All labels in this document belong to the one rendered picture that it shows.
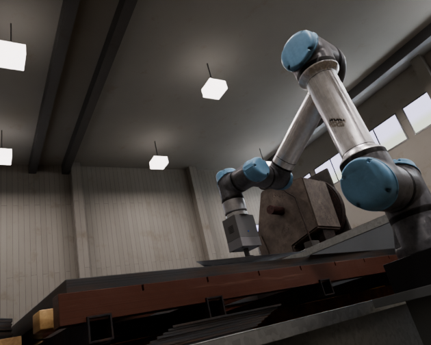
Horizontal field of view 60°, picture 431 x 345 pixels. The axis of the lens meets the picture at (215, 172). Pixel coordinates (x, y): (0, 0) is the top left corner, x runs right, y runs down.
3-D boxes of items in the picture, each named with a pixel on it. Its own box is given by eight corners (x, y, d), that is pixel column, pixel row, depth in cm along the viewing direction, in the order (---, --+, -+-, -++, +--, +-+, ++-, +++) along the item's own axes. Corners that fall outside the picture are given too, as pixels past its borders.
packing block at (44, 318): (32, 335, 80) (32, 315, 81) (57, 330, 83) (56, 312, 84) (40, 330, 75) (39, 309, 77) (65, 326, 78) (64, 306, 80)
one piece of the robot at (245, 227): (233, 214, 130) (245, 261, 123) (213, 214, 124) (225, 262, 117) (252, 203, 123) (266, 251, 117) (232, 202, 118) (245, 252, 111)
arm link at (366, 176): (426, 198, 86) (332, 35, 111) (399, 194, 76) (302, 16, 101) (380, 221, 94) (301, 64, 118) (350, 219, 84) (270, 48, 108)
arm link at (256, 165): (273, 158, 122) (250, 173, 129) (250, 152, 115) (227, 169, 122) (280, 179, 119) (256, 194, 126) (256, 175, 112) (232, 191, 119)
